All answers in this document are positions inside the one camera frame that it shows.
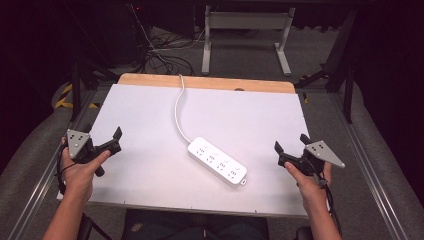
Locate white power strip cable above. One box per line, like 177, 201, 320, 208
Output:
174, 73, 193, 145

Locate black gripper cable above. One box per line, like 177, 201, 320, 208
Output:
312, 164, 343, 238
55, 143, 78, 196

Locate thin white floor cable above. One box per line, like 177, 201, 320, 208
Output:
129, 3, 208, 54

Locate wooden table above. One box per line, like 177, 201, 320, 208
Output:
117, 72, 297, 95

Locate white metal stand frame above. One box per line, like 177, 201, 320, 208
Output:
201, 4, 297, 77

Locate white table cover board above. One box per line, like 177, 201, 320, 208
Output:
56, 83, 310, 218

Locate yellow black hazard tape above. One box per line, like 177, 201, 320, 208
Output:
54, 83, 101, 110

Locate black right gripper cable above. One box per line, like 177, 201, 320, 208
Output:
312, 164, 343, 238

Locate white power strip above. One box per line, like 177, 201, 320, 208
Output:
187, 136, 249, 187

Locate person's dark pants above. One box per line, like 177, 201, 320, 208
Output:
120, 208, 270, 240

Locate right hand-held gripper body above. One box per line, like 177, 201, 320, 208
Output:
277, 139, 346, 178

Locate person's right hand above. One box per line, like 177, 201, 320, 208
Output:
284, 161, 333, 207

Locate metal floor rail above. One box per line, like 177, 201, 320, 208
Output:
5, 89, 98, 240
328, 92, 410, 240

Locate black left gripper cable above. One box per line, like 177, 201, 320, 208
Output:
55, 143, 78, 196

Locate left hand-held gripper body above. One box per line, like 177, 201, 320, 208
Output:
65, 128, 123, 178

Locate black metal stand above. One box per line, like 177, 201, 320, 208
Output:
68, 58, 118, 123
294, 9, 356, 125

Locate person's left hand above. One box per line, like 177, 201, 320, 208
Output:
59, 136, 112, 199

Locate black floor cables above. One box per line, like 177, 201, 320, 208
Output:
142, 28, 261, 77

